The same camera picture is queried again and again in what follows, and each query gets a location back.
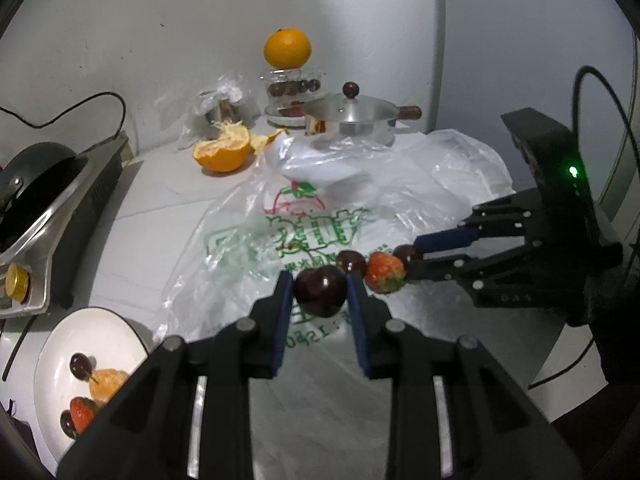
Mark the peeled orange segment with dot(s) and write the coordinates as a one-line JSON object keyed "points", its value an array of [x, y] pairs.
{"points": [[107, 384]]}

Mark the orange peel piece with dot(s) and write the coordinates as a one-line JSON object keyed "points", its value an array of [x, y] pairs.
{"points": [[267, 141]]}

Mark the black wok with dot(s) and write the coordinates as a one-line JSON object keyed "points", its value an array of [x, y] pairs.
{"points": [[30, 222]]}

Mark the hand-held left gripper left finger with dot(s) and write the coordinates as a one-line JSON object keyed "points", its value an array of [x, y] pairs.
{"points": [[282, 320]]}

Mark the thin black stick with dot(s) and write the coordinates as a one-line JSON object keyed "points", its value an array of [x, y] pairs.
{"points": [[20, 345]]}

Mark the whole orange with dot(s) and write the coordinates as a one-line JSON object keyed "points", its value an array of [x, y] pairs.
{"points": [[287, 49]]}

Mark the black dome wok cover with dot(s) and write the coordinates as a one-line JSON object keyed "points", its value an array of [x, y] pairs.
{"points": [[40, 165]]}

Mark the dark red cherry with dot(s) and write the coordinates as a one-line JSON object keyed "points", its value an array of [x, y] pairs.
{"points": [[351, 260], [67, 422], [407, 252], [320, 290], [80, 365]]}

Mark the white round plate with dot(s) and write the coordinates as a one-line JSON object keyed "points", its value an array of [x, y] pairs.
{"points": [[55, 360]]}

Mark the small steel saucepan with lid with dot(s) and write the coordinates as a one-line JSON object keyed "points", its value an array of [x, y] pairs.
{"points": [[360, 132]]}

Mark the red strawberry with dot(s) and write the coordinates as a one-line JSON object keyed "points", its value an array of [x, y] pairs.
{"points": [[82, 412], [385, 272]]}

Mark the stainless steel induction cooker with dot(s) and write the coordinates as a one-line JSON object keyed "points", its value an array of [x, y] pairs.
{"points": [[85, 210]]}

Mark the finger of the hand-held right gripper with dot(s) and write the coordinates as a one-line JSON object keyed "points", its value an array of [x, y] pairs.
{"points": [[450, 266], [450, 239]]}

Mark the metal cup in plastic bag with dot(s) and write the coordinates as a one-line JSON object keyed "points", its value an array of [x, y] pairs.
{"points": [[220, 105]]}

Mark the half peeled orange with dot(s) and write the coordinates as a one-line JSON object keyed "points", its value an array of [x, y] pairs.
{"points": [[222, 152]]}

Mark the clear printed plastic bag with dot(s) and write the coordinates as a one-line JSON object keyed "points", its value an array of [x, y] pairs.
{"points": [[250, 240]]}

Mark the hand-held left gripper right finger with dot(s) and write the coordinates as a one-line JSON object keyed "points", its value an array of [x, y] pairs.
{"points": [[357, 320]]}

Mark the clear container of cherries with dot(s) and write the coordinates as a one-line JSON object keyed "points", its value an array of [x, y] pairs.
{"points": [[292, 90]]}

